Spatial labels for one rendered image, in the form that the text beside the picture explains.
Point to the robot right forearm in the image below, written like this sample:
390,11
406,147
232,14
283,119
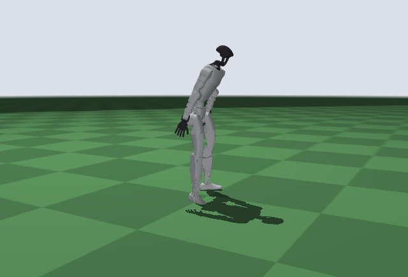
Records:
190,105

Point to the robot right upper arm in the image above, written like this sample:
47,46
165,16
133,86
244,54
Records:
205,74

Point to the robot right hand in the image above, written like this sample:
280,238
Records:
182,126

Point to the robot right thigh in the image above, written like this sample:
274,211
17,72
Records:
197,134

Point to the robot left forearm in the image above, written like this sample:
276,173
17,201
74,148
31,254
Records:
210,103

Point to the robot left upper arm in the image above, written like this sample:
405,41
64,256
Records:
216,92

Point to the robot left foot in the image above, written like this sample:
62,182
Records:
210,186

